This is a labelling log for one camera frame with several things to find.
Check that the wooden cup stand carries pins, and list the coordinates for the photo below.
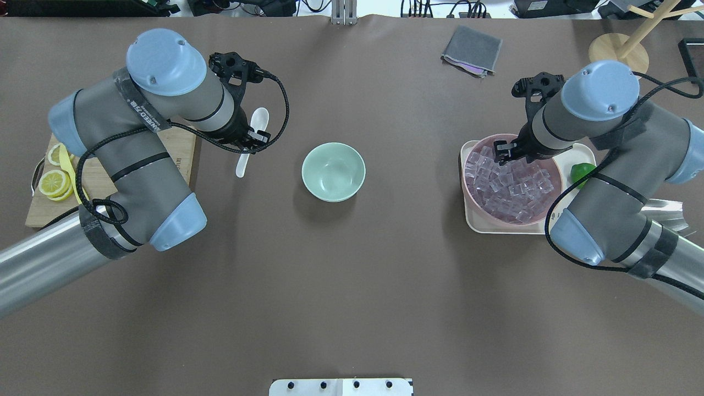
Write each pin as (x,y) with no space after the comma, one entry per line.
(628,49)

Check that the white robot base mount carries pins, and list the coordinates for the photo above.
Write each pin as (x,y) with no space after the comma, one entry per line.
(342,386)

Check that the pink bowl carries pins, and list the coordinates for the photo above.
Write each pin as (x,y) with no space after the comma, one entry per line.
(511,198)

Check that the lemon slice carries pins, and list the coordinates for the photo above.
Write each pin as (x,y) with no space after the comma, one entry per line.
(53,156)
(55,185)

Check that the green lime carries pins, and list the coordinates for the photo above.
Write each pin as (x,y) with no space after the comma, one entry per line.
(580,170)

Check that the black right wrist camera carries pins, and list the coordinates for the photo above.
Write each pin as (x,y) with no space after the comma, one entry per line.
(537,90)

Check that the pile of clear ice cubes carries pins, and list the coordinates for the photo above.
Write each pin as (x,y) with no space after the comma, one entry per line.
(509,190)

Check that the yellow plastic spoon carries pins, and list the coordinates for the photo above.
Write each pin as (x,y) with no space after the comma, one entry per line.
(66,164)

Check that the grey folded cloth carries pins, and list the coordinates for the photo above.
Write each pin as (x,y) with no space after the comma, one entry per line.
(473,51)

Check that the aluminium frame post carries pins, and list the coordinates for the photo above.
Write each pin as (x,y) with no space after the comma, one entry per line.
(344,12)

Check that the black tray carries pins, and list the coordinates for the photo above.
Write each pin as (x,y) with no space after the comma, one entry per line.
(691,51)

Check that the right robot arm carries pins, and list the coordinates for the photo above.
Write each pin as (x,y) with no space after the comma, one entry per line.
(604,227)

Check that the cream rectangular tray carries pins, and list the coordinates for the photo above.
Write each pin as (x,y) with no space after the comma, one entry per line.
(484,223)

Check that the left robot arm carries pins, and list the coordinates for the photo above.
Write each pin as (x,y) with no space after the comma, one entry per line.
(130,191)

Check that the mint green bowl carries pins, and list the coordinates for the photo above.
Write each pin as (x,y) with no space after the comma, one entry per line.
(333,172)

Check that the wooden cutting board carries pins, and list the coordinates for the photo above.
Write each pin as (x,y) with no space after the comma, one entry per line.
(181,154)

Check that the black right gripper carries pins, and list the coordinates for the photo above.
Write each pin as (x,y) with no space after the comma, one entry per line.
(526,139)

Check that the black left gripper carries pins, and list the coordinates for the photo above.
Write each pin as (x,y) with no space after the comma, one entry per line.
(235,127)

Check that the metal ice scoop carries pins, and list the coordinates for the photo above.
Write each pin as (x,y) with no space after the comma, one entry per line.
(669,214)

